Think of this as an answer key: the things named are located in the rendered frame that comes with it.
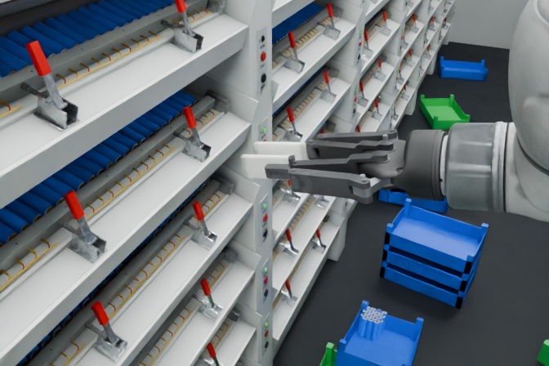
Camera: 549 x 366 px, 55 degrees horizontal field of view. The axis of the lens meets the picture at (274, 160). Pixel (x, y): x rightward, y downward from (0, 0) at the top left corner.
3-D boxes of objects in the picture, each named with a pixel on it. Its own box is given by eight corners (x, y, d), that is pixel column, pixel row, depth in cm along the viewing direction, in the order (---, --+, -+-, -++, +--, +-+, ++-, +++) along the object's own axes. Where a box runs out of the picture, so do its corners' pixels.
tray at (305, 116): (345, 95, 168) (363, 58, 160) (266, 194, 121) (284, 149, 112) (291, 67, 172) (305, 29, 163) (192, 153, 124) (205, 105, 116)
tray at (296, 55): (350, 37, 158) (368, -5, 150) (265, 121, 111) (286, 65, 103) (292, 9, 162) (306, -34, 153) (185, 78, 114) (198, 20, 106)
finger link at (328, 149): (390, 146, 57) (395, 140, 58) (303, 138, 64) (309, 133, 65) (393, 177, 59) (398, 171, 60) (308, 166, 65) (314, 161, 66)
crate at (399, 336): (359, 321, 178) (363, 300, 176) (418, 341, 171) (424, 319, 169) (333, 366, 151) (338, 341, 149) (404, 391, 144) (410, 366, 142)
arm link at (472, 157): (509, 184, 58) (453, 181, 61) (509, 107, 54) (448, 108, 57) (502, 230, 51) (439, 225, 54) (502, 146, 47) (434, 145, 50)
